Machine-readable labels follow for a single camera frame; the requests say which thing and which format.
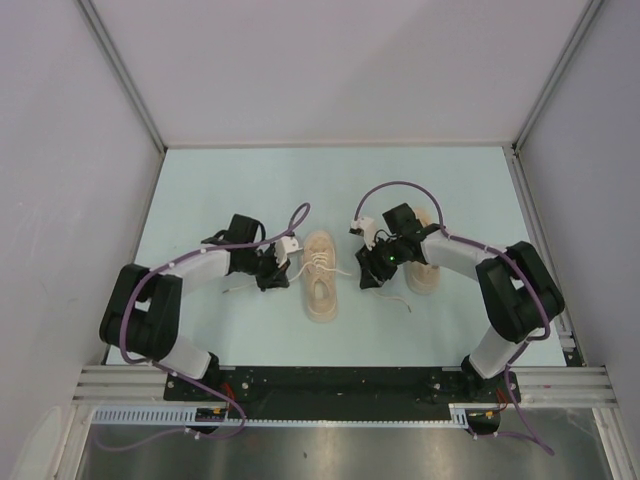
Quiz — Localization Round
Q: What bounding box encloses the white shoelace of sneaker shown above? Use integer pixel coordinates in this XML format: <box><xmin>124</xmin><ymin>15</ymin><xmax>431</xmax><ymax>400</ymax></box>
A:
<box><xmin>223</xmin><ymin>253</ymin><xmax>414</xmax><ymax>315</ymax></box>

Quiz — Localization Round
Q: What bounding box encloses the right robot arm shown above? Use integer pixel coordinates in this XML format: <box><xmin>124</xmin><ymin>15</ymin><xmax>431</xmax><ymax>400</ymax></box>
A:
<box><xmin>350</xmin><ymin>203</ymin><xmax>565</xmax><ymax>401</ymax></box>

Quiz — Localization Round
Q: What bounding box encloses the aluminium side rail right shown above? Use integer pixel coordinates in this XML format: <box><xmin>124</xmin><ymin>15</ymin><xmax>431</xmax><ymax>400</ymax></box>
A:
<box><xmin>502</xmin><ymin>145</ymin><xmax>586</xmax><ymax>367</ymax></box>

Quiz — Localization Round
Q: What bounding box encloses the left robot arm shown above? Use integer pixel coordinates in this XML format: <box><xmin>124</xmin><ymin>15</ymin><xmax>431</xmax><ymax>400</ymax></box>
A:
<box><xmin>99</xmin><ymin>214</ymin><xmax>299</xmax><ymax>400</ymax></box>

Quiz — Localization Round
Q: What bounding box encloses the aluminium frame rail front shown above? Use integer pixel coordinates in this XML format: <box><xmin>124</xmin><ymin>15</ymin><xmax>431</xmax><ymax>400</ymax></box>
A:
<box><xmin>73</xmin><ymin>365</ymin><xmax>618</xmax><ymax>408</ymax></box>

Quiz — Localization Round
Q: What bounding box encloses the white slotted cable duct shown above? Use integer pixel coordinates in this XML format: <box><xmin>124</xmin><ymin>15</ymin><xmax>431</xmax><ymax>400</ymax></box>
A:
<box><xmin>92</xmin><ymin>402</ymin><xmax>501</xmax><ymax>430</ymax></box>

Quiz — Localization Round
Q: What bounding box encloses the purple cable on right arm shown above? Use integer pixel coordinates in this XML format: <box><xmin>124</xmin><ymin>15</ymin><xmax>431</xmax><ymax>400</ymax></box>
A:
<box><xmin>352</xmin><ymin>180</ymin><xmax>555</xmax><ymax>456</ymax></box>

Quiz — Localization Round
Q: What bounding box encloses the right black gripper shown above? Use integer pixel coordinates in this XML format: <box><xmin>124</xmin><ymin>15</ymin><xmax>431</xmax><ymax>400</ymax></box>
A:
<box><xmin>355</xmin><ymin>235</ymin><xmax>405</xmax><ymax>290</ymax></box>

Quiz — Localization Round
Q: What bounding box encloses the aluminium corner post left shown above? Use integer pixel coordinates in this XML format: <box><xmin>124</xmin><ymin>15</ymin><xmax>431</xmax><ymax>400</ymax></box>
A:
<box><xmin>74</xmin><ymin>0</ymin><xmax>167</xmax><ymax>156</ymax></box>

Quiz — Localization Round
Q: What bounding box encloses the aluminium corner post right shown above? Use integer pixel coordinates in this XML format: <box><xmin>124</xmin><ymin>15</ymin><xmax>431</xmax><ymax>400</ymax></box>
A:
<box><xmin>511</xmin><ymin>0</ymin><xmax>607</xmax><ymax>155</ymax></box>

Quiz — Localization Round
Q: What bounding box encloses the aluminium corner post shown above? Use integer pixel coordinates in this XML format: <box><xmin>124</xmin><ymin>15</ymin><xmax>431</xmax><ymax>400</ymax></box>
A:
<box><xmin>74</xmin><ymin>0</ymin><xmax>167</xmax><ymax>156</ymax></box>
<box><xmin>511</xmin><ymin>0</ymin><xmax>607</xmax><ymax>155</ymax></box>

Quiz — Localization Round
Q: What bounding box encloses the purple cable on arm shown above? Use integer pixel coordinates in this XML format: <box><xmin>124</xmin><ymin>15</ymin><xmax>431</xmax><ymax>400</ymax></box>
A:
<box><xmin>94</xmin><ymin>202</ymin><xmax>311</xmax><ymax>452</ymax></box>
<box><xmin>352</xmin><ymin>180</ymin><xmax>555</xmax><ymax>456</ymax></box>

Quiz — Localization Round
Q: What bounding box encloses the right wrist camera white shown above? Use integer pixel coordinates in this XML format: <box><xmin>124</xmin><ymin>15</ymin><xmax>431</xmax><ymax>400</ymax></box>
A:
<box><xmin>349</xmin><ymin>217</ymin><xmax>378</xmax><ymax>251</ymax></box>

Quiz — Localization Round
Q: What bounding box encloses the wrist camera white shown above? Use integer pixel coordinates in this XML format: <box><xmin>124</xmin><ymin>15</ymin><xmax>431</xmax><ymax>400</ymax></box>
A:
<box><xmin>274</xmin><ymin>235</ymin><xmax>302</xmax><ymax>266</ymax></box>
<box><xmin>349</xmin><ymin>217</ymin><xmax>378</xmax><ymax>251</ymax></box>

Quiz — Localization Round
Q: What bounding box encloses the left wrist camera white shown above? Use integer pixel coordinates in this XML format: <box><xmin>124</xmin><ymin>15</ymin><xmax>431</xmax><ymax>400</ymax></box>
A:
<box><xmin>274</xmin><ymin>235</ymin><xmax>302</xmax><ymax>266</ymax></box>

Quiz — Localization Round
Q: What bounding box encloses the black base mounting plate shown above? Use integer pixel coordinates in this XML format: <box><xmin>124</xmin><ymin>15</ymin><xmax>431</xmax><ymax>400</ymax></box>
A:
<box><xmin>164</xmin><ymin>366</ymin><xmax>522</xmax><ymax>422</ymax></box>

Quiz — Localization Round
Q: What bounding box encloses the beige lace sneaker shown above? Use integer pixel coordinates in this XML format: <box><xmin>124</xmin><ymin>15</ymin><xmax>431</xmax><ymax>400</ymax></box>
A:
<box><xmin>302</xmin><ymin>231</ymin><xmax>337</xmax><ymax>323</ymax></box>
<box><xmin>402</xmin><ymin>207</ymin><xmax>442</xmax><ymax>296</ymax></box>

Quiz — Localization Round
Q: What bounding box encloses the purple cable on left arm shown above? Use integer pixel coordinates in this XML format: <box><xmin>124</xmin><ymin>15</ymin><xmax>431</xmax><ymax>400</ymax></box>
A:
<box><xmin>94</xmin><ymin>202</ymin><xmax>311</xmax><ymax>452</ymax></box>

